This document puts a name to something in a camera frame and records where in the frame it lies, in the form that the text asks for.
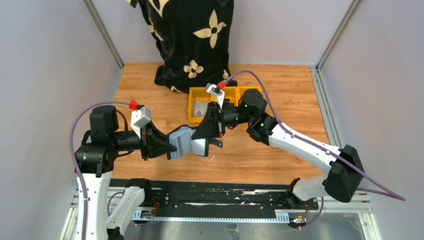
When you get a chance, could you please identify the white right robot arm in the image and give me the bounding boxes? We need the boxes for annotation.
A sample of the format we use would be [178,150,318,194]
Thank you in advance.
[191,88,364,209]

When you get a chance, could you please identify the aluminium frame rail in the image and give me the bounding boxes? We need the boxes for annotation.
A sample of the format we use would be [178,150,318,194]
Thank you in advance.
[82,0,124,71]

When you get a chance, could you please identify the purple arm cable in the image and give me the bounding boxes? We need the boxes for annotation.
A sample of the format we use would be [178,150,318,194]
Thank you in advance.
[68,100,132,240]
[222,69,407,229]

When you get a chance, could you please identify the yellow plastic bin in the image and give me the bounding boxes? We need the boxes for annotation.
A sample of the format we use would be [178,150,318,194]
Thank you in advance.
[187,86,263,124]

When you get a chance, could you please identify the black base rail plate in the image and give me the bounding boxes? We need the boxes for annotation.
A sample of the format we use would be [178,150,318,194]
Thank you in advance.
[112,178,355,221]

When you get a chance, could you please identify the black floral blanket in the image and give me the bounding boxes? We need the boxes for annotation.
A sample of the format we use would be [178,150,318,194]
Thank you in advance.
[128,0,235,93]

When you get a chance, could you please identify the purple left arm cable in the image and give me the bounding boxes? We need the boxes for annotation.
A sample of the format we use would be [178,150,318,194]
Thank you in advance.
[68,100,132,240]

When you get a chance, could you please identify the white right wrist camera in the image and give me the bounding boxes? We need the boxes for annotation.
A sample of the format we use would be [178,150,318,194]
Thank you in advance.
[204,82,225,108]

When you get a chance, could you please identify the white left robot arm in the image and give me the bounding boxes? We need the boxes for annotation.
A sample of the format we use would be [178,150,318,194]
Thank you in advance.
[69,101,177,240]

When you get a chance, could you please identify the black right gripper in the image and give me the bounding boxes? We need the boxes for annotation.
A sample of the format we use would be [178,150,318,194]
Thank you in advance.
[191,102,254,141]

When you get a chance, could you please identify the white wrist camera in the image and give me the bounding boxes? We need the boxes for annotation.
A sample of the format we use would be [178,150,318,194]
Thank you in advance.
[204,82,225,108]
[128,101,152,139]

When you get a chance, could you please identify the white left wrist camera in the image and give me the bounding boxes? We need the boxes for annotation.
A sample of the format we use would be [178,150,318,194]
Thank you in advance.
[128,101,152,139]

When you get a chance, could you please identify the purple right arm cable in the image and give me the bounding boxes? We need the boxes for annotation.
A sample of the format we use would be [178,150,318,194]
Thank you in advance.
[222,69,407,229]

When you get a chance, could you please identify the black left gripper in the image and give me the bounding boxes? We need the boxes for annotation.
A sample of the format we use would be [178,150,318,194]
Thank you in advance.
[111,117,178,159]

